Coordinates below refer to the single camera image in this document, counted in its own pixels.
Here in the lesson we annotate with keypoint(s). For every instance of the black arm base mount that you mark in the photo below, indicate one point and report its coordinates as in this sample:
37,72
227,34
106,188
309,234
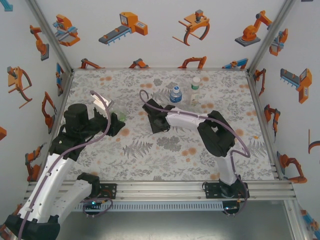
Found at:
212,192
110,191

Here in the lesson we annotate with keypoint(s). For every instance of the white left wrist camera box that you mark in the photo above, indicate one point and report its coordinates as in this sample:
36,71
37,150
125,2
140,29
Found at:
101,100

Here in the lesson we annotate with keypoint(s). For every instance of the blue white bottle cap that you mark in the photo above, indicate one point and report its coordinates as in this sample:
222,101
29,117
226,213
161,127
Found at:
176,88

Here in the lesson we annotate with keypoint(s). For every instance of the clear bottle blue label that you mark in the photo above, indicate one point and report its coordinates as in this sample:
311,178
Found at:
175,97

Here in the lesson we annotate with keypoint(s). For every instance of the floral printed tablecloth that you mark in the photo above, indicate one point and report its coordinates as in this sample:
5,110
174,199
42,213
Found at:
162,162

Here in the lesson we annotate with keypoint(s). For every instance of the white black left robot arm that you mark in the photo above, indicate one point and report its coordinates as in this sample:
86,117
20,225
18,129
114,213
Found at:
55,175

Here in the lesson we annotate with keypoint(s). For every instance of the clear bottle green white label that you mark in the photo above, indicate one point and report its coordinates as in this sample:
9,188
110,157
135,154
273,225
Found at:
193,96

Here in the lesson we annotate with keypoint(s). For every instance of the wide aluminium frame rail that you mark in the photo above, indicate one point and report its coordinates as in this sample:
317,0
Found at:
160,190

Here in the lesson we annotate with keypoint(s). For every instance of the aluminium frame post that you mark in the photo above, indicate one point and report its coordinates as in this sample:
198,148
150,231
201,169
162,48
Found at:
295,220
50,32
270,32

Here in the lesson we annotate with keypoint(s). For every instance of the grey metal base plate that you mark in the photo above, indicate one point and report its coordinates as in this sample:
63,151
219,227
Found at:
160,227

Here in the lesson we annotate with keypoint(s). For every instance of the small controller board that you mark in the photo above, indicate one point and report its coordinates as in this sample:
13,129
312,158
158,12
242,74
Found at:
92,203
228,208

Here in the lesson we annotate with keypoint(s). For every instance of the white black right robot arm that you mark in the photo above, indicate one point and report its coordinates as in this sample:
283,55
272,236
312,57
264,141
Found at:
185,120

